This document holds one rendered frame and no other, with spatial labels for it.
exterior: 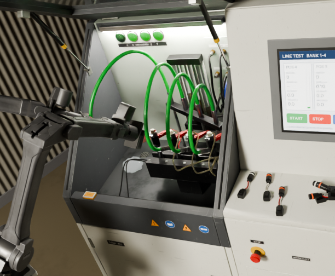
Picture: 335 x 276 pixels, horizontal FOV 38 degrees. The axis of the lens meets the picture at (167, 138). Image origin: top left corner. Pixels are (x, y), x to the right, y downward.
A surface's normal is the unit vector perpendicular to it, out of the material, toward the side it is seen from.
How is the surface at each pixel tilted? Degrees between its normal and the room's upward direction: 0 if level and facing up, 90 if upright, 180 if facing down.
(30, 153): 60
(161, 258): 90
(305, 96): 76
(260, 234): 90
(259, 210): 0
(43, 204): 0
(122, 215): 90
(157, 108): 90
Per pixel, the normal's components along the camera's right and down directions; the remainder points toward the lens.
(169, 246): -0.39, 0.62
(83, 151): 0.89, 0.05
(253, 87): -0.44, 0.42
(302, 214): -0.25, -0.78
